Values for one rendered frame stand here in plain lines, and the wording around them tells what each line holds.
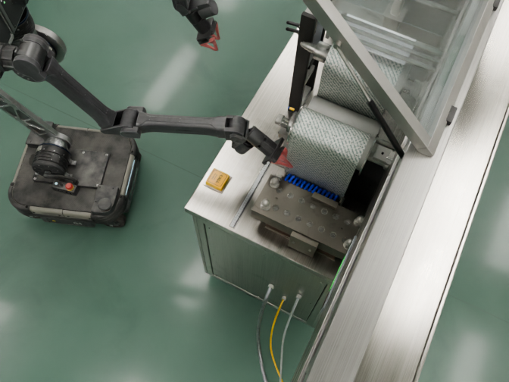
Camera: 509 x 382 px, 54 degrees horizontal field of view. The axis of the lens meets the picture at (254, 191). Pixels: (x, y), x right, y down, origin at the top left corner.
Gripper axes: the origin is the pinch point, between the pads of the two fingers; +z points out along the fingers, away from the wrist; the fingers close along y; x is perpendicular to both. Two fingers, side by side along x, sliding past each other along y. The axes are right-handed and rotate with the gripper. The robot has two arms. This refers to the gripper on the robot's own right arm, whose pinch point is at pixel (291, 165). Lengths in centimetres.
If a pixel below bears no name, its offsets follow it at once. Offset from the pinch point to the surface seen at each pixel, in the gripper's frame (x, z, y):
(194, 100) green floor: -139, -28, -73
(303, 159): 8.9, -0.4, 0.2
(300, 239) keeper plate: 1.7, 15.5, 21.6
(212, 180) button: -26.6, -15.7, 11.6
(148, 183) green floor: -137, -23, -9
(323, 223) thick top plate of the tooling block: 5.0, 19.2, 13.1
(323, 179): 6.9, 10.5, 0.2
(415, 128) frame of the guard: 71, -5, 14
